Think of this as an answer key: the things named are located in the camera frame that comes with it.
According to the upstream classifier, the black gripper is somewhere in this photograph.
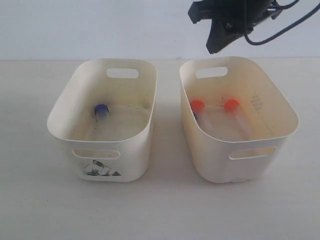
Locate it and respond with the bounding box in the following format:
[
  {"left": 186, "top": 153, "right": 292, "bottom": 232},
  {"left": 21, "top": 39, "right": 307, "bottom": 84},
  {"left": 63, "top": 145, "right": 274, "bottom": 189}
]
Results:
[{"left": 206, "top": 0, "right": 278, "bottom": 54}]

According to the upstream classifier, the white plastic bin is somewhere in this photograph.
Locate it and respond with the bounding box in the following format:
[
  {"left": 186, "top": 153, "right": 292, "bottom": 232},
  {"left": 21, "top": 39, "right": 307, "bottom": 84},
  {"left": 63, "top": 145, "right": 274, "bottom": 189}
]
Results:
[
  {"left": 47, "top": 58, "right": 158, "bottom": 183},
  {"left": 179, "top": 56, "right": 299, "bottom": 183}
]

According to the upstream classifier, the orange-capped tube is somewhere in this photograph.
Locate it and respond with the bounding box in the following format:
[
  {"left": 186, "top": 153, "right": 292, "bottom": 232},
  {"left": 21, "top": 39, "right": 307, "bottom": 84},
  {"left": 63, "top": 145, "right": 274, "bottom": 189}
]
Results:
[
  {"left": 190, "top": 99, "right": 213, "bottom": 132},
  {"left": 223, "top": 99, "right": 254, "bottom": 139}
]

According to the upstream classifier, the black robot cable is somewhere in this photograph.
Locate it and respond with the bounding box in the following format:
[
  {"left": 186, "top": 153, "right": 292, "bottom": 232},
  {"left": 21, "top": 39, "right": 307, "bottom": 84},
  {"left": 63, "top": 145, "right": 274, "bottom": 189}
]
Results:
[{"left": 243, "top": 0, "right": 320, "bottom": 46}]

